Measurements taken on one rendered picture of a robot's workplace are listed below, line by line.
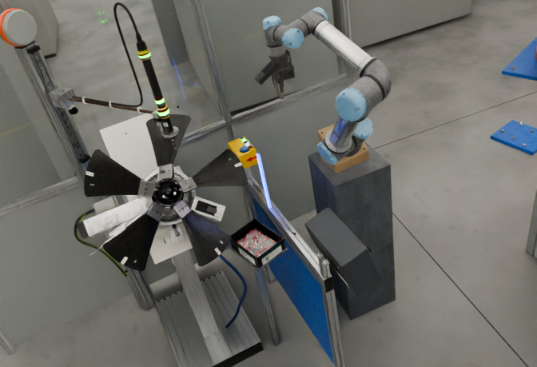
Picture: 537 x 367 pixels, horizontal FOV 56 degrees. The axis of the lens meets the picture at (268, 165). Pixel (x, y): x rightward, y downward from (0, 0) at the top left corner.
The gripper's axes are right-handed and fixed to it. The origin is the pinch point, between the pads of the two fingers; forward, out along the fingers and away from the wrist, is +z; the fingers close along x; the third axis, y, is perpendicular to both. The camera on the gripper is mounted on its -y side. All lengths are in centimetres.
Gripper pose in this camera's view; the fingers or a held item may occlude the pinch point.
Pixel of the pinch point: (280, 97)
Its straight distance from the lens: 227.0
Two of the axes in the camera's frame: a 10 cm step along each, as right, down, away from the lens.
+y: 8.9, -3.7, 2.5
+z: 1.7, 8.0, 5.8
